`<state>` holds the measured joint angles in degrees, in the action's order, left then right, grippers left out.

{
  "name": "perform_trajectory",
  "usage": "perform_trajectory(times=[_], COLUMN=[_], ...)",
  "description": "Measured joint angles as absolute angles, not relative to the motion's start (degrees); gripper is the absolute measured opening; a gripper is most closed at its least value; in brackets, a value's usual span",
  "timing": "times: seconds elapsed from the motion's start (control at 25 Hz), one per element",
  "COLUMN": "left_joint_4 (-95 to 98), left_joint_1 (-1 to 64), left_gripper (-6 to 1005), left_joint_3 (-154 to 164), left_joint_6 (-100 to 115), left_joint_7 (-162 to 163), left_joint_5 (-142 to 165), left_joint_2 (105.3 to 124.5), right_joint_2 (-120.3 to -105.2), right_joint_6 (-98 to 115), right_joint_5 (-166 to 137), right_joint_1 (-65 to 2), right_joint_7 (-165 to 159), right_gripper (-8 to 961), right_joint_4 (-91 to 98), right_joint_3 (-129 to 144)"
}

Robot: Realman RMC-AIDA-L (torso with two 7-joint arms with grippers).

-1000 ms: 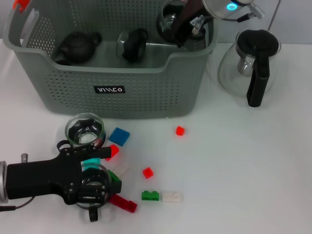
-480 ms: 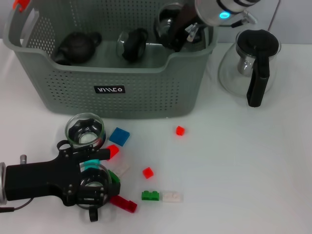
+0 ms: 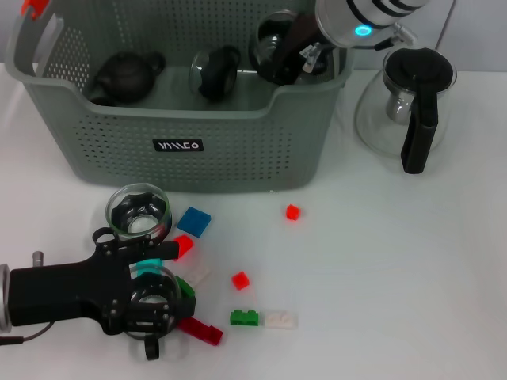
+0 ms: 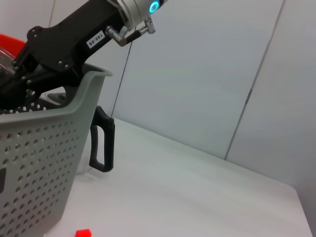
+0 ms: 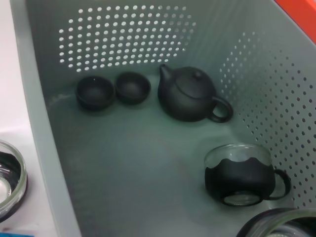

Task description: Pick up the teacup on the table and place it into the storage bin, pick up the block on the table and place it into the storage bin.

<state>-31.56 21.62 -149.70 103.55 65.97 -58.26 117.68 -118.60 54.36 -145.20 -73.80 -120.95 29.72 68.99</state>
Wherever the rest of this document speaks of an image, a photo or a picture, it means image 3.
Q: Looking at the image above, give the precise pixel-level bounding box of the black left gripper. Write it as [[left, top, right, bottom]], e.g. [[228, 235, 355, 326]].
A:
[[8, 234, 197, 338]]

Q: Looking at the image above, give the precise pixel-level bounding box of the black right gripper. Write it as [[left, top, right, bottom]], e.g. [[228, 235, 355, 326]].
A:
[[272, 14, 337, 86]]

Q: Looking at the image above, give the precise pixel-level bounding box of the glass teacup with black sleeve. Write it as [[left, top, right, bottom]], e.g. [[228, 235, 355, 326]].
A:
[[93, 182, 173, 249], [128, 264, 185, 362], [249, 10, 298, 82], [189, 45, 242, 102]]

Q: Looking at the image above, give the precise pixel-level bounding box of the grey-green perforated storage bin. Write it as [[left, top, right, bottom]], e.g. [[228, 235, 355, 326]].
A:
[[3, 0, 356, 195]]

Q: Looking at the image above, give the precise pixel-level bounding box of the green building brick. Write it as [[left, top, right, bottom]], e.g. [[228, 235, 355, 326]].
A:
[[173, 275, 196, 298]]

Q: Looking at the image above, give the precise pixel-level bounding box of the teal flat building brick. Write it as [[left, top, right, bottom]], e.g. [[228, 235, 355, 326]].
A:
[[129, 257, 164, 277]]

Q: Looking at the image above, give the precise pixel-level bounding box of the white two-stud plate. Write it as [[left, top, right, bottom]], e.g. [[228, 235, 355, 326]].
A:
[[261, 311, 297, 329], [182, 264, 211, 286]]

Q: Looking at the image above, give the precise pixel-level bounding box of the red sloped building brick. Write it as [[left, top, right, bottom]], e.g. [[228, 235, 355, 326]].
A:
[[172, 234, 195, 262]]

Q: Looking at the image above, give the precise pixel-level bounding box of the dark red long brick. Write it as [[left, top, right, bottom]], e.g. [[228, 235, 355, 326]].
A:
[[177, 316, 223, 347]]

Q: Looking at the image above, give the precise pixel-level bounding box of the blue flat building brick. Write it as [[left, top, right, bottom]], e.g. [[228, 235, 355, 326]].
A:
[[177, 205, 212, 238]]

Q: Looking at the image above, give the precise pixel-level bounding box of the green two-stud brick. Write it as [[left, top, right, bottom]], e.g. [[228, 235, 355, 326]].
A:
[[229, 309, 263, 328]]

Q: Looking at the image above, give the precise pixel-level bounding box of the black clay teapot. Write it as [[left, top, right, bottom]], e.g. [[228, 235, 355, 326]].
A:
[[87, 50, 166, 107]]

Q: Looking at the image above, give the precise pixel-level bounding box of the glass pitcher with black handle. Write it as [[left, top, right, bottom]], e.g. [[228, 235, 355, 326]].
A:
[[354, 46, 459, 175]]

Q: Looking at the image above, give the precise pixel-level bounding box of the left arm grey cable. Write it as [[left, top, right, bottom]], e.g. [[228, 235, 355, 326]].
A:
[[0, 322, 55, 348]]

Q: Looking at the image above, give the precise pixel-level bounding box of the orange bin handle clip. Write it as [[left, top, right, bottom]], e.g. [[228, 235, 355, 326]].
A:
[[19, 0, 51, 21]]

